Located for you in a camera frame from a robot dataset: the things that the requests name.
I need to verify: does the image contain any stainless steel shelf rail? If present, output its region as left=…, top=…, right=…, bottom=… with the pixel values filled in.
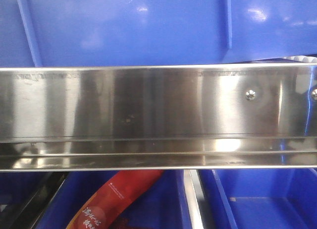
left=0, top=61, right=317, bottom=172

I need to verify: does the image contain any red snack packet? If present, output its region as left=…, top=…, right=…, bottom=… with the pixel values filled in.
left=67, top=170, right=164, bottom=229

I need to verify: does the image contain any black shelf rail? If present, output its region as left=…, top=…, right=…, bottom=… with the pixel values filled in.
left=0, top=172, right=68, bottom=229

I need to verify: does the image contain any large blue plastic bin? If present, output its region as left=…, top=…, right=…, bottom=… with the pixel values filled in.
left=0, top=0, right=317, bottom=67

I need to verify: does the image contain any blue bin lower left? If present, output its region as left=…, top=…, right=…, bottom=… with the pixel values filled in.
left=35, top=170, right=191, bottom=229

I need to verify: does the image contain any steel divider rail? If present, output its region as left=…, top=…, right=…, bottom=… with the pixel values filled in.
left=183, top=170, right=214, bottom=229

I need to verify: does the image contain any blue bin lower right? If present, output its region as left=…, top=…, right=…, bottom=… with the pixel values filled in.
left=198, top=169, right=317, bottom=229

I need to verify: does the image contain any white roller track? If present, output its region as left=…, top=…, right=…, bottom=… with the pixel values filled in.
left=284, top=56, right=317, bottom=63

